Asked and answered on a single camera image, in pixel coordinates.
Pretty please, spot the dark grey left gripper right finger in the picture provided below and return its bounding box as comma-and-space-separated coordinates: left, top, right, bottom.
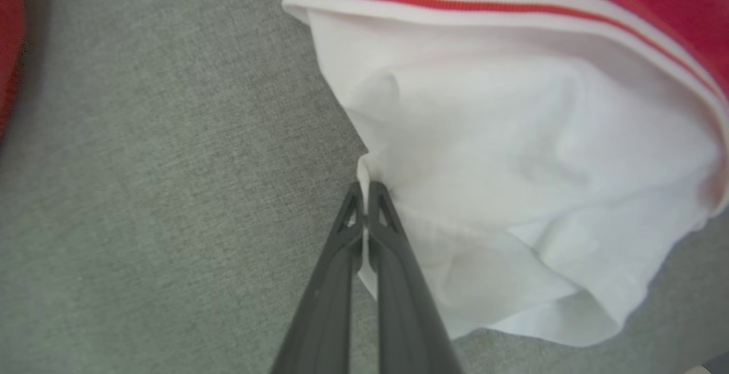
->
367, 180, 465, 374

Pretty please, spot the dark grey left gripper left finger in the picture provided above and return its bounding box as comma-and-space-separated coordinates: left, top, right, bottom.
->
271, 180, 365, 374

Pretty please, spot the red numbered jersey white trim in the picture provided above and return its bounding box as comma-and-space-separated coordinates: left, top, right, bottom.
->
281, 0, 729, 348

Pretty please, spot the red shorts white trim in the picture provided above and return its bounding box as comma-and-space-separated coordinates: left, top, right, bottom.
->
0, 0, 30, 138

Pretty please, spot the grey fabric sofa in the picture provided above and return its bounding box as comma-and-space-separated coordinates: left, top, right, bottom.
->
0, 0, 729, 374

